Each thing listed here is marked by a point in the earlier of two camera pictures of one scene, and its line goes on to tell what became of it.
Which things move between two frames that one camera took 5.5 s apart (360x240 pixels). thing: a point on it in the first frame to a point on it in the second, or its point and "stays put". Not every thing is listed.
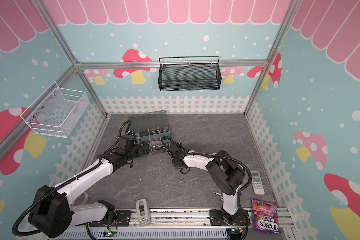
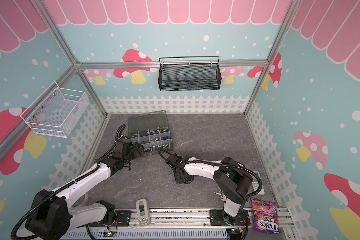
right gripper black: (174, 151) to (171, 158)
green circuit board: (107, 234) stays put
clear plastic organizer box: (151, 127) stays put
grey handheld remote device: (142, 212) stays put
